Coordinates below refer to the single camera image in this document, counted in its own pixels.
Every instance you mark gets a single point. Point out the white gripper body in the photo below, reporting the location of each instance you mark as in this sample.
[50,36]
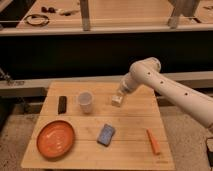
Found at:
[127,85]

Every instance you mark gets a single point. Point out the small clear bottle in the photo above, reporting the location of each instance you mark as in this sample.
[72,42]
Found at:
[117,100]

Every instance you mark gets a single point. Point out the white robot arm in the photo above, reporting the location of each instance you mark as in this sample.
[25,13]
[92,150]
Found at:
[199,106]

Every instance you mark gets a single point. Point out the translucent plastic cup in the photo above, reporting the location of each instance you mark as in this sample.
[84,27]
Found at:
[85,101]

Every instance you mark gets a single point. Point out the blue sponge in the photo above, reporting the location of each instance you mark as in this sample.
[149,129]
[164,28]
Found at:
[106,135]

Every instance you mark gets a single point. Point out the orange carrot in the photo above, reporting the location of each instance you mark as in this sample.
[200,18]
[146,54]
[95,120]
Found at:
[154,142]

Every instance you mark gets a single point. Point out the dark brown block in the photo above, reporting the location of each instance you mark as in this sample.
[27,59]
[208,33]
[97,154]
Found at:
[62,105]

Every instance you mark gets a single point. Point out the orange plate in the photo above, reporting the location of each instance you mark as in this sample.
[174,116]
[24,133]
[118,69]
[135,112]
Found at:
[55,139]

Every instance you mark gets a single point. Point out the small dark objects on bench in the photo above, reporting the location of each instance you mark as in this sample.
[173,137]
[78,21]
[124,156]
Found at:
[46,10]

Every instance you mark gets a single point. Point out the metal clamp at left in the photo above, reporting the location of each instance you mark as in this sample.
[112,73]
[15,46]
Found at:
[9,80]

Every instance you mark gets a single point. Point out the grey metal post left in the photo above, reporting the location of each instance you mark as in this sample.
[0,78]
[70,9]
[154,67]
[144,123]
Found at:
[84,7]

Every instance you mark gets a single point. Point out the grey metal post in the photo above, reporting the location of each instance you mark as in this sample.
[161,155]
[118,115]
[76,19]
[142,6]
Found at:
[84,7]
[187,8]

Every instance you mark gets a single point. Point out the grey metal post right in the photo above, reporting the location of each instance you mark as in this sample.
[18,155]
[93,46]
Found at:
[187,8]

